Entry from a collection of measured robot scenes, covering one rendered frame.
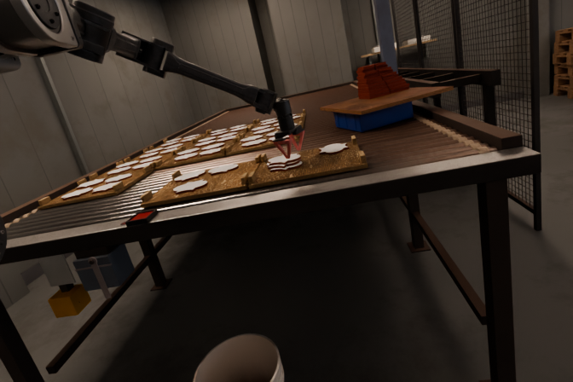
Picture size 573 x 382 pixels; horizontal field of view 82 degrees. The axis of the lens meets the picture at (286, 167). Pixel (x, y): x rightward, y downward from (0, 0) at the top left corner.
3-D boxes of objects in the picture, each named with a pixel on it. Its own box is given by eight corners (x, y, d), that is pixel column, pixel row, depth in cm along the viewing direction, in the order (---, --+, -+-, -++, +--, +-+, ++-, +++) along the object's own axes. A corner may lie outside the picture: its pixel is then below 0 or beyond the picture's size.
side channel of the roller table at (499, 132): (523, 164, 100) (523, 134, 98) (502, 168, 101) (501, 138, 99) (358, 87, 486) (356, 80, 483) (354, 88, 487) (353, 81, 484)
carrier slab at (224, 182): (246, 189, 116) (245, 185, 115) (141, 208, 122) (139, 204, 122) (263, 161, 149) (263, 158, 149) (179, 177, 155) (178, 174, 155)
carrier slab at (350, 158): (367, 167, 109) (367, 163, 109) (249, 189, 115) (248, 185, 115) (355, 144, 143) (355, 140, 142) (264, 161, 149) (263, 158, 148)
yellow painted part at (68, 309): (78, 315, 119) (51, 257, 112) (55, 318, 120) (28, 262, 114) (92, 300, 126) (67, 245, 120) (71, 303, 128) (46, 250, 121)
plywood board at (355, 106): (454, 89, 160) (453, 85, 159) (361, 114, 149) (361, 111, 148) (393, 90, 207) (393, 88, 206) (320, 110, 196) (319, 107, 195)
